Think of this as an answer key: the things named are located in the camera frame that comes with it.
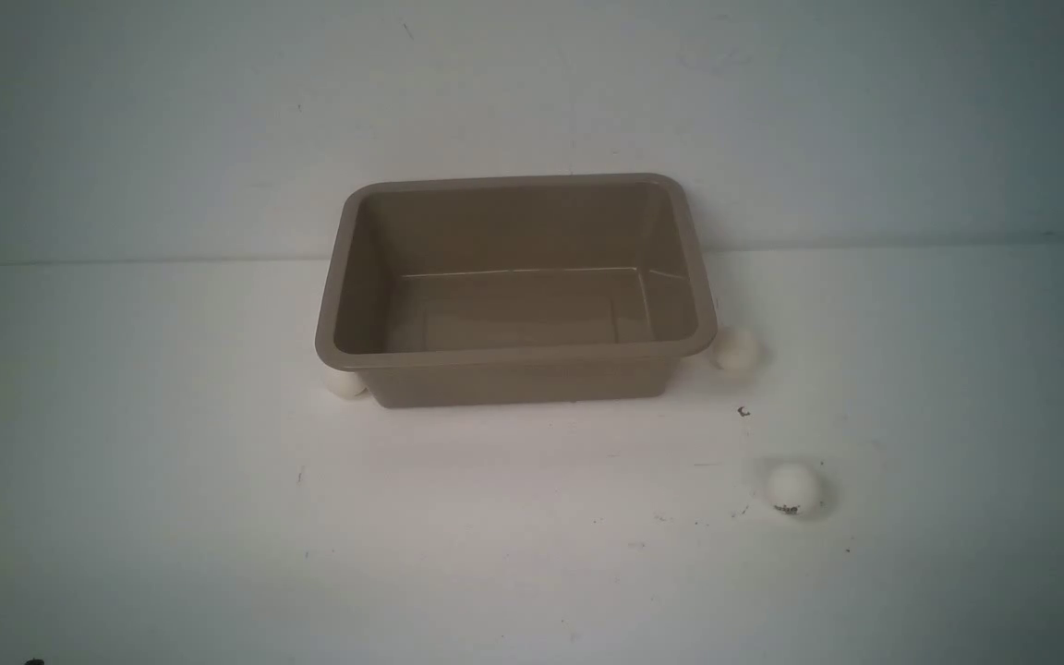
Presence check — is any white ping-pong ball left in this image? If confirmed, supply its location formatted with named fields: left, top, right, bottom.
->
left=321, top=368, right=367, bottom=400

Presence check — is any plain white ping-pong ball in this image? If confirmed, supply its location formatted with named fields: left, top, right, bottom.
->
left=710, top=327, right=763, bottom=375

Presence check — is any brown plastic bin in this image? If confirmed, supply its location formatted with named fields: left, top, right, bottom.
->
left=314, top=173, right=719, bottom=408

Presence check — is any white ping-pong ball with logo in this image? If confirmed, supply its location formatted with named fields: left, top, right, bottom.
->
left=765, top=462, right=824, bottom=518

